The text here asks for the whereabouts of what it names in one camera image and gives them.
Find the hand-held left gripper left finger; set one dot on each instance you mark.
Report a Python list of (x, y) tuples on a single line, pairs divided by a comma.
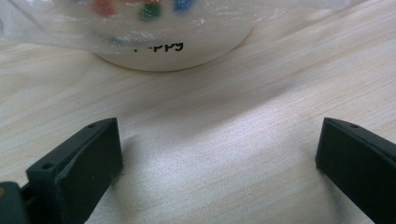
[(84, 168)]

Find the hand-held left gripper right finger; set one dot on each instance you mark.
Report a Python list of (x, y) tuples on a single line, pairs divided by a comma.
[(358, 165)]

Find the clear plastic bag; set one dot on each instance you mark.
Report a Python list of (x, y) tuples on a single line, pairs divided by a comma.
[(77, 28)]

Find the white cup with coloured dots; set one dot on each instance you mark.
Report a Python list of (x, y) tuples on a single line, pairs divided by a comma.
[(174, 56)]

